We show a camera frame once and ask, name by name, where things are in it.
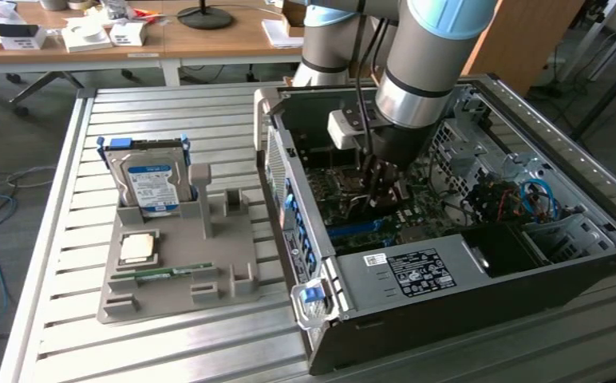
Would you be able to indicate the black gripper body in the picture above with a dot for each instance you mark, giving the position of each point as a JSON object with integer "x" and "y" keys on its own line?
{"x": 399, "y": 145}

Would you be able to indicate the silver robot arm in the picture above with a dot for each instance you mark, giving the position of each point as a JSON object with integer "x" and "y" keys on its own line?
{"x": 431, "y": 60}

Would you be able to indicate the CPU socket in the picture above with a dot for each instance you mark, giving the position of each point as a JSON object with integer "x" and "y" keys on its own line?
{"x": 343, "y": 181}

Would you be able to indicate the green motherboard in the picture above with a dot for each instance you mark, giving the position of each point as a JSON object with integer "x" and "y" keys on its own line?
{"x": 426, "y": 207}

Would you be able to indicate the silver drive cage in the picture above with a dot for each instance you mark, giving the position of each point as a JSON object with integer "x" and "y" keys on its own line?
{"x": 463, "y": 159}

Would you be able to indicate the blue expansion slot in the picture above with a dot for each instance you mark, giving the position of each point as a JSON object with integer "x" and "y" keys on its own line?
{"x": 351, "y": 230}

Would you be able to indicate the grey power supply unit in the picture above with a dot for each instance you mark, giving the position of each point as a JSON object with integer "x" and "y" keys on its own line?
{"x": 372, "y": 287}

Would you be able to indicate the grey blue case latch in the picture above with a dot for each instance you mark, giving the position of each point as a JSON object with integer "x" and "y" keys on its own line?
{"x": 311, "y": 295}

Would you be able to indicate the black PC case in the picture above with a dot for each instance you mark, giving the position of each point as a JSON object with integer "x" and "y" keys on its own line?
{"x": 447, "y": 319}

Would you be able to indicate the white paper stack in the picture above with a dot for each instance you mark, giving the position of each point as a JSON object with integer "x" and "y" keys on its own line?
{"x": 279, "y": 36}

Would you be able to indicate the wooden cabinet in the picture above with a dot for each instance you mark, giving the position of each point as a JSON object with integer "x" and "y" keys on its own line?
{"x": 527, "y": 40}

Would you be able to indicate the cardboard box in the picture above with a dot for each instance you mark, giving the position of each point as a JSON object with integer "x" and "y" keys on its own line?
{"x": 291, "y": 14}

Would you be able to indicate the wooden desk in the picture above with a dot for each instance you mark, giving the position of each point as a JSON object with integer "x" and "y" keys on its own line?
{"x": 48, "y": 56}
{"x": 233, "y": 44}

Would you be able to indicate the grey parts rack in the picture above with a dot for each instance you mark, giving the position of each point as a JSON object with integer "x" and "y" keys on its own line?
{"x": 181, "y": 247}

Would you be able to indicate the hard disk with blue carrier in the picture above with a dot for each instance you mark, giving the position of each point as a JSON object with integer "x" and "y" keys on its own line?
{"x": 149, "y": 179}

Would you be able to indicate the black lamp base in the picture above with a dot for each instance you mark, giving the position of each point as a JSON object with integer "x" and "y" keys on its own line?
{"x": 205, "y": 18}

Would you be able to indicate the CPU chip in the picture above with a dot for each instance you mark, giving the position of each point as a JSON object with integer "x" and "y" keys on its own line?
{"x": 137, "y": 247}

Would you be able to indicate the loose green RAM stick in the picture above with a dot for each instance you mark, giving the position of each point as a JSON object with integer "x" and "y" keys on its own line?
{"x": 155, "y": 273}

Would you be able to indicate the small white labelled box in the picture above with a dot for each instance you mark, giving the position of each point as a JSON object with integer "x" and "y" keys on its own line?
{"x": 128, "y": 36}

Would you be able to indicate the white box with tape roll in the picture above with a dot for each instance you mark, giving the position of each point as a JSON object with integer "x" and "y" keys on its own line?
{"x": 88, "y": 42}

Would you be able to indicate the grey cup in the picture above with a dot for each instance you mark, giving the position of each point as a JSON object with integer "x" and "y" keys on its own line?
{"x": 55, "y": 5}

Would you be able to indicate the white box with black lid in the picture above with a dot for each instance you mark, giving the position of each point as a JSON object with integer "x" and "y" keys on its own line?
{"x": 21, "y": 40}

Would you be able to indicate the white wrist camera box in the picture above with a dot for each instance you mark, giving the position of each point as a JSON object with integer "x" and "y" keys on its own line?
{"x": 343, "y": 131}

